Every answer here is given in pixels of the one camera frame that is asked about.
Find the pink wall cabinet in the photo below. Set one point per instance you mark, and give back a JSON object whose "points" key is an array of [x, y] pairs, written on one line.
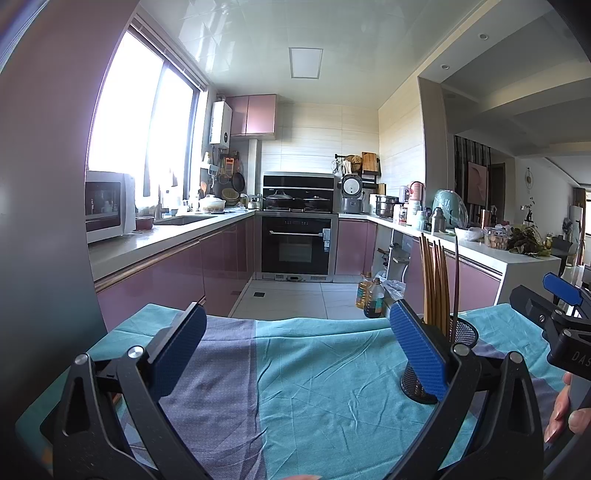
{"points": [[254, 115]]}

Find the white bowl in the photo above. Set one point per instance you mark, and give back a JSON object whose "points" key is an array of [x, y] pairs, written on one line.
{"points": [[468, 234]]}

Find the large kitchen window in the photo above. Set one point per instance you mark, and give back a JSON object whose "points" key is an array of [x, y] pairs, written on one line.
{"points": [[124, 115]]}

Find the round wall clock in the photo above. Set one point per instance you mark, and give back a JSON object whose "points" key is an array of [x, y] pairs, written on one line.
{"points": [[529, 180]]}

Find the stainless steel thermos flask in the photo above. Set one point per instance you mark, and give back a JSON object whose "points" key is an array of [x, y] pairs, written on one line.
{"points": [[437, 220]]}

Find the clear food container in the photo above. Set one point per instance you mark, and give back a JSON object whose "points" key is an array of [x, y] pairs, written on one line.
{"points": [[496, 240]]}

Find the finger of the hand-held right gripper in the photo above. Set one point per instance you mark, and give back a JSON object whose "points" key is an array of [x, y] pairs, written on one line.
{"points": [[563, 288], [531, 304]]}

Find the dark red bowl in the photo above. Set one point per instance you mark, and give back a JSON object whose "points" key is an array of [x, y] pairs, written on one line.
{"points": [[144, 223]]}

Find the hanging black frying pan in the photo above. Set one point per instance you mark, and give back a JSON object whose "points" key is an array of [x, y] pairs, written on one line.
{"points": [[238, 181]]}

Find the grey refrigerator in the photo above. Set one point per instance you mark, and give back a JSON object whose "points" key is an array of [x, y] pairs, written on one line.
{"points": [[41, 184]]}

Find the black built-in oven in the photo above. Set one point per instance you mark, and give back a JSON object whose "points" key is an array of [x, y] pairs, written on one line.
{"points": [[295, 247]]}

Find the pink base cabinets with peninsula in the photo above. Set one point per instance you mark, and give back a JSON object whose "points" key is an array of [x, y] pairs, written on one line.
{"points": [[351, 244]]}

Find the teal grey printed tablecloth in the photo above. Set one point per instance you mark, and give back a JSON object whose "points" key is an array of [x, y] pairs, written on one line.
{"points": [[314, 378]]}

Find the woven basket bowl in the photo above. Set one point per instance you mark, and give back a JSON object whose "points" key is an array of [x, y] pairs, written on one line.
{"points": [[229, 194]]}

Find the wooden cutting board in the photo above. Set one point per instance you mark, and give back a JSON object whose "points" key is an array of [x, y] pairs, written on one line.
{"points": [[370, 162]]}

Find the copper tumbler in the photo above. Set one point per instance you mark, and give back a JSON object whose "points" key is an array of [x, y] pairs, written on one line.
{"points": [[485, 219]]}

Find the clear plastic bag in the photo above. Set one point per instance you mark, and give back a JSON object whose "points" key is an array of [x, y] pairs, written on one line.
{"points": [[395, 290]]}

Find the cooking oil bottles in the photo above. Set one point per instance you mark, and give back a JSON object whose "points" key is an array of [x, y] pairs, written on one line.
{"points": [[375, 302]]}

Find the bunch of wooden chopsticks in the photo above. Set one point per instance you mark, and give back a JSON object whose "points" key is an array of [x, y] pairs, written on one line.
{"points": [[431, 286]]}

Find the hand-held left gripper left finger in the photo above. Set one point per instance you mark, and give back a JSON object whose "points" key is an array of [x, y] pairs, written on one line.
{"points": [[180, 353]]}

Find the ceiling light panel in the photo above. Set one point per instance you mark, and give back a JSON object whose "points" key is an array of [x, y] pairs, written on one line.
{"points": [[305, 62]]}

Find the stainless steel stockpot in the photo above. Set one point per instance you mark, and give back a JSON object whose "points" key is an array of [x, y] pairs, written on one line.
{"points": [[387, 206]]}

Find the white casserole dish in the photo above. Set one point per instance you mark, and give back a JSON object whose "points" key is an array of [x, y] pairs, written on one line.
{"points": [[212, 204]]}

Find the yellow cooking oil bottle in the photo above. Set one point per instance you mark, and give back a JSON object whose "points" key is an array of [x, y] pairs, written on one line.
{"points": [[364, 293]]}

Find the brown wall picture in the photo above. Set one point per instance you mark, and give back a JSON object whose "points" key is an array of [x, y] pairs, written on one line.
{"points": [[478, 182]]}

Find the black mesh utensil holder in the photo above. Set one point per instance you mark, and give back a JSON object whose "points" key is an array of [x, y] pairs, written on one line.
{"points": [[466, 334]]}

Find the person's right hand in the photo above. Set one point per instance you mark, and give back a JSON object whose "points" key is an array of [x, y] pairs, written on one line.
{"points": [[556, 415]]}

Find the black range hood unit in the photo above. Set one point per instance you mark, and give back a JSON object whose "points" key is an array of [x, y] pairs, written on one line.
{"points": [[298, 180]]}

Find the white rice cooker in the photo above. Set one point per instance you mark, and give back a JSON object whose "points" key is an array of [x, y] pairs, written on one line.
{"points": [[352, 189]]}

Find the white gas water heater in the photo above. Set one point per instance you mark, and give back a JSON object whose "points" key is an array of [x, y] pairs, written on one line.
{"points": [[220, 124]]}

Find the black wok with lid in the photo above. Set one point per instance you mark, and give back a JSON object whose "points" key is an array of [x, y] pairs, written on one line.
{"points": [[279, 198], [317, 201]]}

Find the white microwave oven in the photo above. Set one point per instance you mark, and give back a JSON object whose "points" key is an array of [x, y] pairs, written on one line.
{"points": [[104, 203]]}

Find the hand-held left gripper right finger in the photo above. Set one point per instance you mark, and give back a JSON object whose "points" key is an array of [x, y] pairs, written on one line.
{"points": [[418, 355]]}

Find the white vertical pipe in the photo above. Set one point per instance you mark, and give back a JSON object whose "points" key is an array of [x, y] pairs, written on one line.
{"points": [[255, 166]]}

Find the green leafy vegetables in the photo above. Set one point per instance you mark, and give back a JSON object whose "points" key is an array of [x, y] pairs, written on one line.
{"points": [[526, 240]]}

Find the pink base cabinets under window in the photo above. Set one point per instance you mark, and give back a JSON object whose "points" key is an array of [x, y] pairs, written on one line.
{"points": [[184, 272]]}

